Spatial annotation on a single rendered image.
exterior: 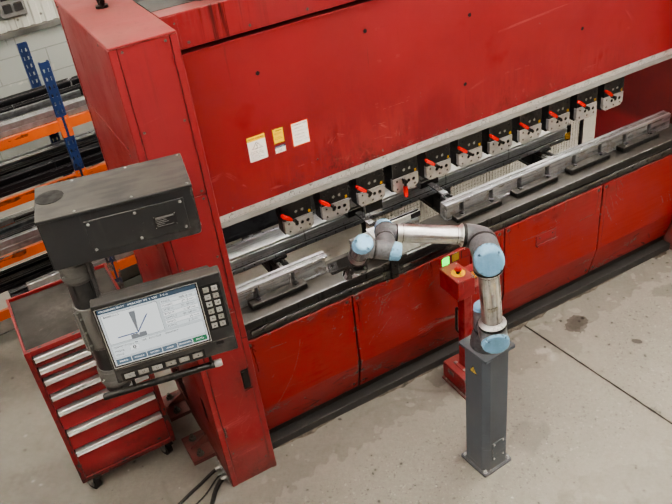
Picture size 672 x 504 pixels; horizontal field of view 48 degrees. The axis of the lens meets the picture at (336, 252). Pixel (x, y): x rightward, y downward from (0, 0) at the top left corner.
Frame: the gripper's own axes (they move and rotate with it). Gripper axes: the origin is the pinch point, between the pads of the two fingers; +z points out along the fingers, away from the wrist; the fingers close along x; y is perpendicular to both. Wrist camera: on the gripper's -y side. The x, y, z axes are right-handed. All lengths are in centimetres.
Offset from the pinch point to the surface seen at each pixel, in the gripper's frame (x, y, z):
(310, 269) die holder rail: 25, -3, 52
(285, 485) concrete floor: -68, -30, 105
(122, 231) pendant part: 6, -83, -61
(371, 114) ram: 74, 30, -4
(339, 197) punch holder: 48, 13, 24
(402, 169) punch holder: 58, 48, 25
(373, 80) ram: 84, 31, -16
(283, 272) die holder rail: 24, -17, 49
